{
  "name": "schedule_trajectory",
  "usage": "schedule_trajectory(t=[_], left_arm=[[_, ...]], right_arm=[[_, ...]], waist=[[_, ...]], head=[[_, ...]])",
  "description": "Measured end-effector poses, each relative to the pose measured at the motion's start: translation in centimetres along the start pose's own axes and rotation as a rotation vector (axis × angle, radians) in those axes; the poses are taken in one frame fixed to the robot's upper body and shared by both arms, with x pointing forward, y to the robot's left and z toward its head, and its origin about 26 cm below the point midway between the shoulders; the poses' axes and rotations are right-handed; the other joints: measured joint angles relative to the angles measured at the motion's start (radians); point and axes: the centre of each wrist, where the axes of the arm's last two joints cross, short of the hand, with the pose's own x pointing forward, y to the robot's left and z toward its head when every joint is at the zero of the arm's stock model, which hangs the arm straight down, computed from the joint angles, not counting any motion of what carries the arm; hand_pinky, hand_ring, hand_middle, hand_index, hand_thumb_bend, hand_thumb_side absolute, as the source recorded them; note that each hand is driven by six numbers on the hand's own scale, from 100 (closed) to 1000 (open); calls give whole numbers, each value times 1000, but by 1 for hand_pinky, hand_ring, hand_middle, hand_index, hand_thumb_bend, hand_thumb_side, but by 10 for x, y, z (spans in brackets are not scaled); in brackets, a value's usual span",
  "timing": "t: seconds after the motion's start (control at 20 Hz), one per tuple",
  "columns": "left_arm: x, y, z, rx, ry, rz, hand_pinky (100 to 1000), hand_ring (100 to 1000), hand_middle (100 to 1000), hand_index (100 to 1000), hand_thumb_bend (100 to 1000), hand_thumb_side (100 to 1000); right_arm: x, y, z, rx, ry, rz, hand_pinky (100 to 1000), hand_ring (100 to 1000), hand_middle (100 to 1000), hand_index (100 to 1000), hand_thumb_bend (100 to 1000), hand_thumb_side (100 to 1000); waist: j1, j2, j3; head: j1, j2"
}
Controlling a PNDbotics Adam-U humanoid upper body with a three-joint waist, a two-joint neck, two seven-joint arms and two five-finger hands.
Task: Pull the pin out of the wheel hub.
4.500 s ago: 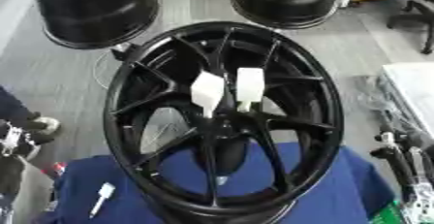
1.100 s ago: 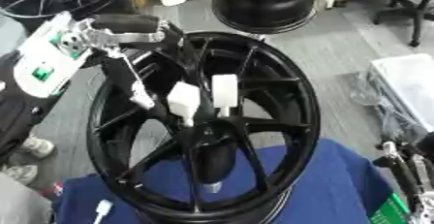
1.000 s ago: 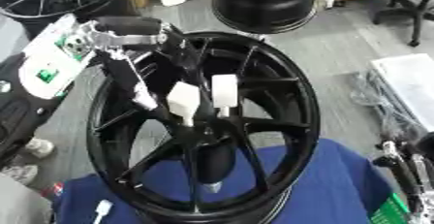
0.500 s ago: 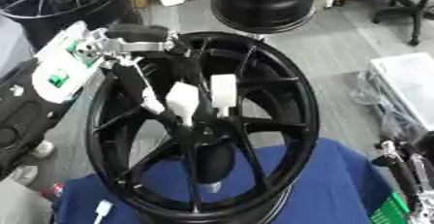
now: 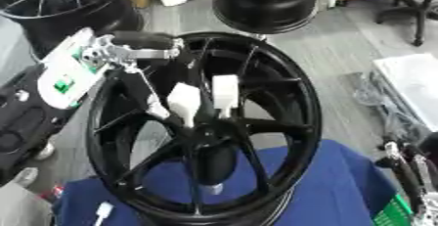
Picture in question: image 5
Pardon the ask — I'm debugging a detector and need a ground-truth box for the green box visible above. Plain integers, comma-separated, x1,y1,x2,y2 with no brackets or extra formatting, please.
371,193,415,226

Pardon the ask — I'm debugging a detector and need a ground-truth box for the black wheel barrel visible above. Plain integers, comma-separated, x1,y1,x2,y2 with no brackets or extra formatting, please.
210,0,322,35

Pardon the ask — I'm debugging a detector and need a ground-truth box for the black spoked wheel with tyre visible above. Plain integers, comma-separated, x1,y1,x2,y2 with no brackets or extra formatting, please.
0,0,146,57

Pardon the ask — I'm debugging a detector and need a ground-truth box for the black cylinder with silver end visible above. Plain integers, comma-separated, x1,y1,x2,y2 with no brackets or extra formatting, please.
199,143,240,196

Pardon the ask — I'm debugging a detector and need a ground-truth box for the white pin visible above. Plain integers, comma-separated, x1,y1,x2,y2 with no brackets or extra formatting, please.
165,81,204,130
90,201,116,226
210,74,241,120

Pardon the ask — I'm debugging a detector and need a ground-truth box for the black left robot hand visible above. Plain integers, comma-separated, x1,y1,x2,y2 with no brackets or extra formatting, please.
104,30,187,124

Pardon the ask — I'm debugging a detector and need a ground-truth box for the white flat case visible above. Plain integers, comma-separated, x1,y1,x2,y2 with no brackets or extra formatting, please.
371,52,438,134

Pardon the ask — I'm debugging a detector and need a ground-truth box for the grey cable bundle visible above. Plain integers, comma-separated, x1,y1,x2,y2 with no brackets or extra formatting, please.
350,70,431,148

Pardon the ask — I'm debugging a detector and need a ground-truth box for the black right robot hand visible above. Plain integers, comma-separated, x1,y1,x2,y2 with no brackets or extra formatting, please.
374,135,438,226

